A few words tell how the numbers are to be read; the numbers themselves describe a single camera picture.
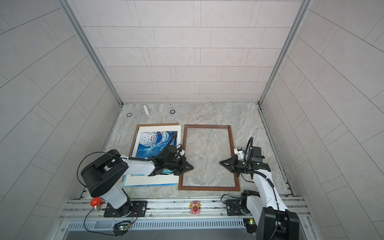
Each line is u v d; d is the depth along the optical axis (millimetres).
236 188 769
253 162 642
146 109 1114
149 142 942
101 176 442
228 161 755
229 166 702
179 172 757
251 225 677
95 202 704
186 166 787
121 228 643
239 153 763
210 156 892
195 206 695
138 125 1026
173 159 724
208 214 708
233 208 709
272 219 386
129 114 1086
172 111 1114
